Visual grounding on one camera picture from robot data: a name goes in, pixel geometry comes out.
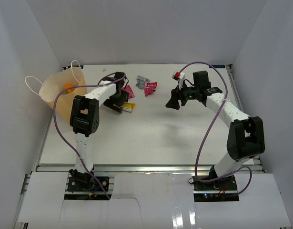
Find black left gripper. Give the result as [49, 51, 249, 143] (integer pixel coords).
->
[103, 90, 129, 114]

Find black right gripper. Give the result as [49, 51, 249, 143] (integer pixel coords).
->
[166, 81, 200, 110]

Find yellow snack bar wrapper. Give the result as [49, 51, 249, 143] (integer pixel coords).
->
[113, 103, 136, 113]

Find red snack packet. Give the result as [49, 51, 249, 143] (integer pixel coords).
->
[144, 82, 158, 97]
[123, 85, 135, 99]

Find silver snack packet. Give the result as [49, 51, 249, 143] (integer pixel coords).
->
[136, 75, 150, 90]

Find orange chips bag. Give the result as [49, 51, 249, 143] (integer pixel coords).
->
[64, 84, 74, 94]

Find brown paper bag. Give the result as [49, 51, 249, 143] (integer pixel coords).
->
[24, 60, 88, 124]

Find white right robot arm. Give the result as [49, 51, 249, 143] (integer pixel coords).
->
[166, 71, 265, 190]

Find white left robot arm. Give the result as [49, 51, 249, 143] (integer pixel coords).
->
[70, 72, 129, 190]

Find blue label sticker right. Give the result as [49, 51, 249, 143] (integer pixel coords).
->
[212, 64, 226, 69]

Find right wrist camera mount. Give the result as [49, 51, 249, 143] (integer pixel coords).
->
[172, 71, 185, 83]

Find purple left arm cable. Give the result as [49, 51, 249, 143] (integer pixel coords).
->
[52, 73, 126, 200]

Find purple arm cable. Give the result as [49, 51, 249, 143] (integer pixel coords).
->
[52, 73, 126, 200]
[194, 61, 253, 197]

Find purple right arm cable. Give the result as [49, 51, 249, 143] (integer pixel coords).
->
[194, 61, 253, 197]

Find aluminium right side rail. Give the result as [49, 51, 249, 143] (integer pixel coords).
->
[226, 64, 262, 167]

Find aluminium rail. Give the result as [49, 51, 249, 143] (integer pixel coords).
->
[36, 164, 263, 173]
[226, 64, 262, 167]
[12, 113, 52, 229]

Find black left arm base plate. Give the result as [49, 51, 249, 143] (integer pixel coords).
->
[66, 177, 110, 192]

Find aluminium front rail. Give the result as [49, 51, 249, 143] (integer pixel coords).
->
[36, 164, 263, 173]

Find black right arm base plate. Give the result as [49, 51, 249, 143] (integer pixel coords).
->
[192, 176, 237, 191]

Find aluminium left side rail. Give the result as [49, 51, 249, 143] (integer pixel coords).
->
[12, 113, 52, 229]

